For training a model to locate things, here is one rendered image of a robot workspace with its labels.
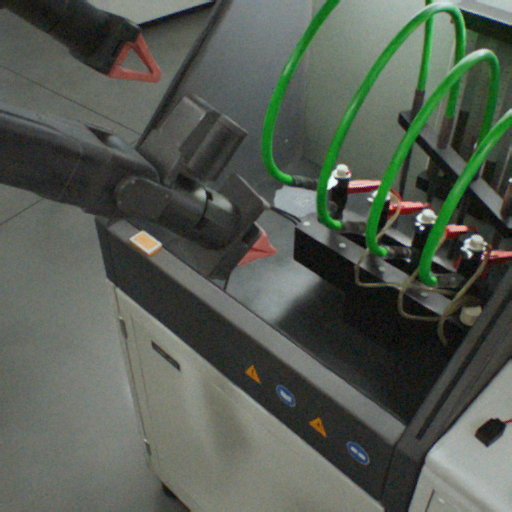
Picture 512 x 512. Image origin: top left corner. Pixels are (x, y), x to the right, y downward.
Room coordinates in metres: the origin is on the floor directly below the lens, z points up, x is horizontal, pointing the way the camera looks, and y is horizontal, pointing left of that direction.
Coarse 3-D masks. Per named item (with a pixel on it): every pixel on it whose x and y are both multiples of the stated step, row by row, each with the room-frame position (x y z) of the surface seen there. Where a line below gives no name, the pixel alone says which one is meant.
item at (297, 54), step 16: (336, 0) 0.82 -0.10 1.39; (432, 0) 0.98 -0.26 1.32; (320, 16) 0.80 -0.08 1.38; (304, 32) 0.79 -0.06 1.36; (432, 32) 1.00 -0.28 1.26; (304, 48) 0.78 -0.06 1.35; (288, 64) 0.77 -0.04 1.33; (288, 80) 0.76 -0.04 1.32; (272, 96) 0.75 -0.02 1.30; (272, 112) 0.74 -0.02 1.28; (272, 128) 0.74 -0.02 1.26; (272, 160) 0.74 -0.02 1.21; (272, 176) 0.75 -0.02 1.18; (288, 176) 0.77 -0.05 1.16
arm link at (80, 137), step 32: (0, 128) 0.41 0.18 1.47; (32, 128) 0.42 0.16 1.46; (64, 128) 0.45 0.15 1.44; (96, 128) 0.50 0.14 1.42; (0, 160) 0.40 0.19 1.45; (32, 160) 0.42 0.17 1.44; (64, 160) 0.43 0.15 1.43; (96, 160) 0.44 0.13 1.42; (128, 160) 0.46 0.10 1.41; (64, 192) 0.42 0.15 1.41; (96, 192) 0.44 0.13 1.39
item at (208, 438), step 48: (144, 336) 0.85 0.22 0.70; (144, 384) 0.87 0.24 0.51; (192, 384) 0.75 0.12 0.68; (192, 432) 0.76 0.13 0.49; (240, 432) 0.66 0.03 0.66; (288, 432) 0.59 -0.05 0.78; (192, 480) 0.78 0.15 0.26; (240, 480) 0.66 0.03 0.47; (288, 480) 0.58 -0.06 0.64; (336, 480) 0.51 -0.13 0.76
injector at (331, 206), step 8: (336, 176) 0.86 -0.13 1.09; (336, 184) 0.85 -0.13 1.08; (344, 184) 0.85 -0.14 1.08; (336, 192) 0.85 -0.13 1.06; (344, 192) 0.85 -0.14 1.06; (336, 200) 0.85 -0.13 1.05; (344, 200) 0.85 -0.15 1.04; (328, 208) 0.84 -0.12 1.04; (336, 208) 0.85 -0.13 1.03; (344, 208) 0.86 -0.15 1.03; (336, 216) 0.86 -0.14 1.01; (336, 232) 0.86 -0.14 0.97
